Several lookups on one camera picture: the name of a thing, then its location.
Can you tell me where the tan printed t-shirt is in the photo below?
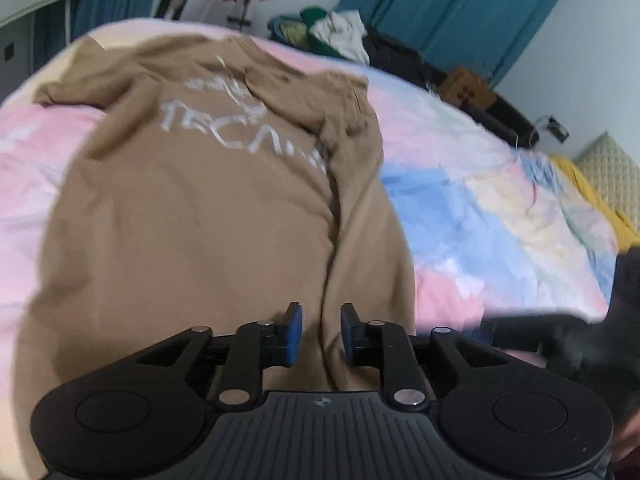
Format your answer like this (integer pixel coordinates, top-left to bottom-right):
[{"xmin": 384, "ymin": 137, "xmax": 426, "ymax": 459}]
[{"xmin": 13, "ymin": 35, "xmax": 414, "ymax": 479}]

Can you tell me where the pile of clothes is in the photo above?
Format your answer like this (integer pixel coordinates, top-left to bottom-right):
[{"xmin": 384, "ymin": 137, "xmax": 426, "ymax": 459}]
[{"xmin": 268, "ymin": 6, "xmax": 446, "ymax": 90}]

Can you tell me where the pastel tie-dye bed cover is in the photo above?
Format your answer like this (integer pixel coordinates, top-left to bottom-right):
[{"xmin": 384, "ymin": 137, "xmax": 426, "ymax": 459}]
[{"xmin": 1, "ymin": 18, "xmax": 617, "ymax": 479}]

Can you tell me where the yellow pillow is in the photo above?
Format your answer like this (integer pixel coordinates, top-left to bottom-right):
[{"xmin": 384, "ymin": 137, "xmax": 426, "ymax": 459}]
[{"xmin": 550, "ymin": 132, "xmax": 639, "ymax": 252}]

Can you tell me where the brown paper bag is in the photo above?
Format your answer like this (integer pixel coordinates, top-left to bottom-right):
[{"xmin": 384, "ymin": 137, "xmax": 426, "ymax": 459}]
[{"xmin": 438, "ymin": 66, "xmax": 497, "ymax": 110}]

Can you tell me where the right blue curtain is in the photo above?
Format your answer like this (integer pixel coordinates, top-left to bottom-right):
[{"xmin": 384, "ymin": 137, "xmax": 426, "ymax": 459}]
[{"xmin": 337, "ymin": 0, "xmax": 558, "ymax": 84}]

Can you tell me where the white dressing table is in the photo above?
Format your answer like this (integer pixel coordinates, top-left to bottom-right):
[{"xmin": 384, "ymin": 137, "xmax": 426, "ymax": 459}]
[{"xmin": 1, "ymin": 0, "xmax": 74, "ymax": 99}]

